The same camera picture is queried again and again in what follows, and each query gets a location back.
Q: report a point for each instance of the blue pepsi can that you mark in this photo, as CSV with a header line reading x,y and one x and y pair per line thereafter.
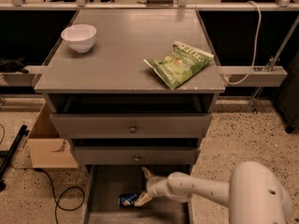
x,y
127,200

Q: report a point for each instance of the dark cabinet at right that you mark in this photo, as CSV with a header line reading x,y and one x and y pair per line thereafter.
x,y
288,96

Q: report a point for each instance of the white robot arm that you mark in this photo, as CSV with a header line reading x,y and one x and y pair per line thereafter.
x,y
253,194

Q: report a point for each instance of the grey bottom drawer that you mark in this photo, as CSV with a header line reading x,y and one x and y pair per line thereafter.
x,y
105,186

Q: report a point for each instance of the grey drawer cabinet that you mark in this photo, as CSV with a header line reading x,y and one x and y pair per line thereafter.
x,y
115,65

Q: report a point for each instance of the grey drawer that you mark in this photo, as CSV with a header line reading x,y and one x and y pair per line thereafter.
x,y
105,186
132,116
138,151

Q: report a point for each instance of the grey middle drawer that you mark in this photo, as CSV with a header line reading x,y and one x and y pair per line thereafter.
x,y
138,151

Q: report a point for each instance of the black stand leg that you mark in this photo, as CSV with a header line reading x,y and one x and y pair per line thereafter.
x,y
7,155

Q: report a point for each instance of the white bowl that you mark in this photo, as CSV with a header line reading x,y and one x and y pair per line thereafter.
x,y
79,37

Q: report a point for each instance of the black object on rail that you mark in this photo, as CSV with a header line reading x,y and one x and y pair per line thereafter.
x,y
12,66

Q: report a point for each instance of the cardboard box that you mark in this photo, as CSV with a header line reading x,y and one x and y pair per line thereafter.
x,y
47,148

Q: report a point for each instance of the grey top drawer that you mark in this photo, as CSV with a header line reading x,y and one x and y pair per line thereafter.
x,y
132,116

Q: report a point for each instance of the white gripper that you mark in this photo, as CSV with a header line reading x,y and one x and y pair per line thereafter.
x,y
153,185

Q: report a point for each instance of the green chip bag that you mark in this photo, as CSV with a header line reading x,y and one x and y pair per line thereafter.
x,y
182,64

